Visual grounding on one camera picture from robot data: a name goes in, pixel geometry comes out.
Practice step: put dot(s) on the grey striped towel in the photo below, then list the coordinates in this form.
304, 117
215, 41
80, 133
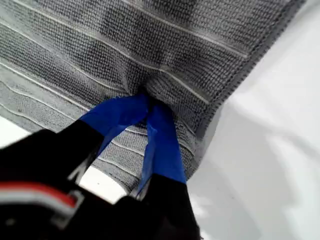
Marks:
75, 62

